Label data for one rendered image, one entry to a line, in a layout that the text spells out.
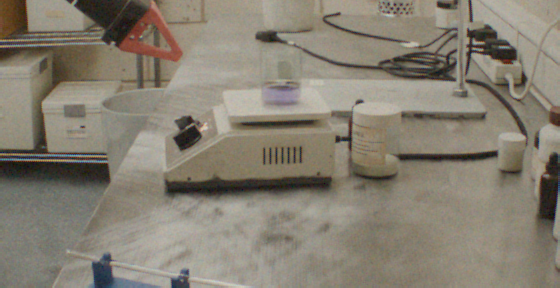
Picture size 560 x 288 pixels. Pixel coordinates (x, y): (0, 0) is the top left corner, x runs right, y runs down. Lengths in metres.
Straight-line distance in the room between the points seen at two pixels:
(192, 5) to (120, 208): 2.52
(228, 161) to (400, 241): 0.24
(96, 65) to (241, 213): 2.66
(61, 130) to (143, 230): 2.32
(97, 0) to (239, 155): 0.26
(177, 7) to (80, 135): 0.65
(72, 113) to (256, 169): 2.20
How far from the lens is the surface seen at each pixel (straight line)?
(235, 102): 1.10
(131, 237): 0.94
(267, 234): 0.94
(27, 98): 3.29
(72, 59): 3.63
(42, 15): 3.31
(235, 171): 1.06
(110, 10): 1.10
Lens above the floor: 1.12
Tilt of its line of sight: 16 degrees down
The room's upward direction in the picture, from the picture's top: straight up
